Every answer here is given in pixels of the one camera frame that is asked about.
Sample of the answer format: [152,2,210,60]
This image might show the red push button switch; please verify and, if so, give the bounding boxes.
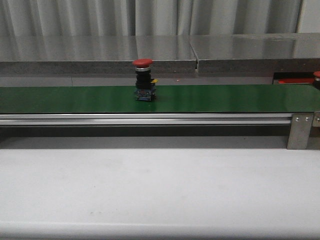
[132,58,158,102]
[312,71,320,90]

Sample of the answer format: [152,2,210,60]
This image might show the green conveyor belt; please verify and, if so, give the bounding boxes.
[0,84,320,114]

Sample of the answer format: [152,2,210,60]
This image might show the red plastic tray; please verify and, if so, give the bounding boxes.
[273,77,315,85]

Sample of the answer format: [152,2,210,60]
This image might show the grey stone counter left slab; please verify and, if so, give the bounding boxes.
[0,36,198,77]

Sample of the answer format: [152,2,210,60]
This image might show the steel conveyor end plate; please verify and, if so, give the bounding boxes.
[310,111,320,138]

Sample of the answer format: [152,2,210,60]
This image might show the grey pleated curtain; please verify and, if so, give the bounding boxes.
[0,0,302,37]

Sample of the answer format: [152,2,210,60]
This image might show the aluminium conveyor side rail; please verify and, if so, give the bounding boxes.
[0,113,292,127]

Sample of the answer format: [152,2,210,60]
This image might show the steel conveyor support bracket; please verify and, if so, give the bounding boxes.
[287,113,314,150]

